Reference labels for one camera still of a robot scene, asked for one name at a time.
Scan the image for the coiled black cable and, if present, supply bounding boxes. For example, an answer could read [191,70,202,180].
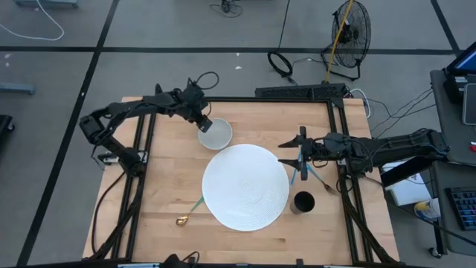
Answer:
[266,0,298,86]

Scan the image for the black looped gripper cable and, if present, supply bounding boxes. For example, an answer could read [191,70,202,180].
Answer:
[187,71,221,91]

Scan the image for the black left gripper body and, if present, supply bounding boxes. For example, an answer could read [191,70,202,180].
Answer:
[181,82,210,123]

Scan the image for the black keyboard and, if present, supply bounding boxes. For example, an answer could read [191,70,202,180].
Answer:
[445,185,476,232]

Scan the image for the large white plate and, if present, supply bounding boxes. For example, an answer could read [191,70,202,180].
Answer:
[202,144,290,232]

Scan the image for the teal-handled metal fork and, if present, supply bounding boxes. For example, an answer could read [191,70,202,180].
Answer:
[306,165,338,196]

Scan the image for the thin black cables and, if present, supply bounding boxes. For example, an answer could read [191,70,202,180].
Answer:
[367,87,437,139]

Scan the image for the yellow cable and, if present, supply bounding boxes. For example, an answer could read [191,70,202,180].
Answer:
[324,0,354,83]

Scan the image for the black aluminium table frame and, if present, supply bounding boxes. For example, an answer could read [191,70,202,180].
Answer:
[83,96,401,268]

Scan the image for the black chair base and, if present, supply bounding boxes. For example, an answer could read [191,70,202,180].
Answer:
[0,114,16,150]

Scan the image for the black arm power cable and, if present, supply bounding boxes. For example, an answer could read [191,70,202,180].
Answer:
[91,170,128,258]

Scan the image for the black monitor with blue screen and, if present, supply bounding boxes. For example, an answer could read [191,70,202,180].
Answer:
[446,50,476,77]

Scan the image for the white ceramic bowl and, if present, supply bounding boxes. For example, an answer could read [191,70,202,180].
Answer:
[197,117,234,151]

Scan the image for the black floor fan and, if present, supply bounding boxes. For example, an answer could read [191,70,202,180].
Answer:
[321,0,372,82]

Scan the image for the long white floor cable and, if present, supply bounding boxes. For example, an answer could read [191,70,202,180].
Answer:
[0,0,65,42]

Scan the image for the black ribbed cup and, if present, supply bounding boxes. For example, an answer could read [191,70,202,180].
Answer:
[289,191,316,215]

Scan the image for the black desktop box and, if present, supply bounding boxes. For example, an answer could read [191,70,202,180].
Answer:
[443,69,466,104]

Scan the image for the grey desk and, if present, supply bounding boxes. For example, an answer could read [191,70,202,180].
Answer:
[429,68,476,258]

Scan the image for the short white cable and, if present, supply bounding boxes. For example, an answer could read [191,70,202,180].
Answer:
[349,88,373,119]

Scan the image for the grey tablet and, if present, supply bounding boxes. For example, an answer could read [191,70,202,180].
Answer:
[462,83,476,126]

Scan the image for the tangled black cable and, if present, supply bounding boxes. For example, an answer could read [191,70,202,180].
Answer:
[209,0,243,19]

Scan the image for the white container with yellow label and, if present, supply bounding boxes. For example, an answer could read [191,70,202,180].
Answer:
[413,197,442,223]

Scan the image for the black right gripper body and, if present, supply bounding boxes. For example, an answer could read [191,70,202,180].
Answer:
[298,126,353,182]

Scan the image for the teal-handled gold spoon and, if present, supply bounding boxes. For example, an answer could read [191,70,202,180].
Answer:
[176,196,205,227]

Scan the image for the grey floor foot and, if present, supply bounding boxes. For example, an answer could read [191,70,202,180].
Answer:
[0,83,36,96]
[13,0,80,9]

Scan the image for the white box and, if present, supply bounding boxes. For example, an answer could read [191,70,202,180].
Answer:
[380,159,433,208]

